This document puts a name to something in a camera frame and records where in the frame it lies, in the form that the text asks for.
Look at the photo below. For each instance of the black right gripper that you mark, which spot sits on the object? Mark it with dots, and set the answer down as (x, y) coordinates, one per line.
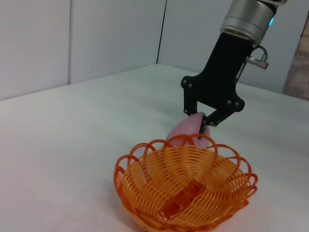
(222, 75)

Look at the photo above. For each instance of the orange plastic woven basket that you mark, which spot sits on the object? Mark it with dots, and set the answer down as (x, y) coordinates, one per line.
(183, 169)

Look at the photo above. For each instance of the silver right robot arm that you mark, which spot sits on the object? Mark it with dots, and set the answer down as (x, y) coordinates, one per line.
(248, 17)

